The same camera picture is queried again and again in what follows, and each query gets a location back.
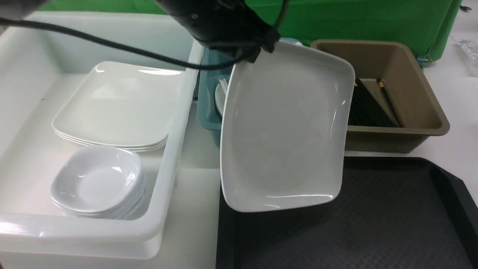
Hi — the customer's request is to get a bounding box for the black serving tray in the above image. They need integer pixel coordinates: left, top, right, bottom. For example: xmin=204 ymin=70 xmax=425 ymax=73
xmin=215 ymin=157 xmax=478 ymax=269

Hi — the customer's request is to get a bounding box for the green backdrop cloth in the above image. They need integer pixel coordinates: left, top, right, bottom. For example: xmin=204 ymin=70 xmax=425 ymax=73
xmin=40 ymin=0 xmax=462 ymax=60

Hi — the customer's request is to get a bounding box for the clear plastic wrap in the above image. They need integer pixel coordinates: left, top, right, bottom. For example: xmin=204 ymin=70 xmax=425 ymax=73
xmin=450 ymin=34 xmax=478 ymax=72

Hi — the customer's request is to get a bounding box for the stack of white plates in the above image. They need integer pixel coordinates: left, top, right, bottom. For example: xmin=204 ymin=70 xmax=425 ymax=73
xmin=52 ymin=61 xmax=186 ymax=151

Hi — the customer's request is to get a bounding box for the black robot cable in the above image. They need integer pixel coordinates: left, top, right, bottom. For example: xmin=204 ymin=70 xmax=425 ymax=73
xmin=0 ymin=17 xmax=247 ymax=71

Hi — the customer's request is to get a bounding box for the large white rectangular plate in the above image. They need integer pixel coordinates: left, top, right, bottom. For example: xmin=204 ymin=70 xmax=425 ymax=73
xmin=220 ymin=41 xmax=355 ymax=213

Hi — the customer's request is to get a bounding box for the brown plastic bin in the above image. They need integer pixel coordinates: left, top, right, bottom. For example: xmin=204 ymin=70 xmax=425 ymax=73
xmin=311 ymin=40 xmax=450 ymax=153

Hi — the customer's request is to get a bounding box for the pile of white spoons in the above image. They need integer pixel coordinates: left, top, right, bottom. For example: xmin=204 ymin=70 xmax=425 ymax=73
xmin=214 ymin=78 xmax=228 ymax=117

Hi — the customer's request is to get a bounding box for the large white plastic tub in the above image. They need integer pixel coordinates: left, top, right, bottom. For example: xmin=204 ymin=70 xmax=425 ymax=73
xmin=1 ymin=28 xmax=198 ymax=259

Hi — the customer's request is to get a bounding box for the stack of white bowls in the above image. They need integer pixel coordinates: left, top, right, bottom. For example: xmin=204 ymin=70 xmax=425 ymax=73
xmin=50 ymin=145 xmax=147 ymax=220

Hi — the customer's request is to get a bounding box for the black chopsticks bundle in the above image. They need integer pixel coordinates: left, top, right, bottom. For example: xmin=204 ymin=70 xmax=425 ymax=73
xmin=348 ymin=79 xmax=403 ymax=128

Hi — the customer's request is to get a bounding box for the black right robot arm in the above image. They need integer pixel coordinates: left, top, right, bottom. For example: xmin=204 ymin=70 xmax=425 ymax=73
xmin=156 ymin=0 xmax=288 ymax=63

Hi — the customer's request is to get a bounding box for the teal plastic bin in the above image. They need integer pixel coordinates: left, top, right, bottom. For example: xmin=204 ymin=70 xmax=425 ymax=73
xmin=197 ymin=38 xmax=303 ymax=148

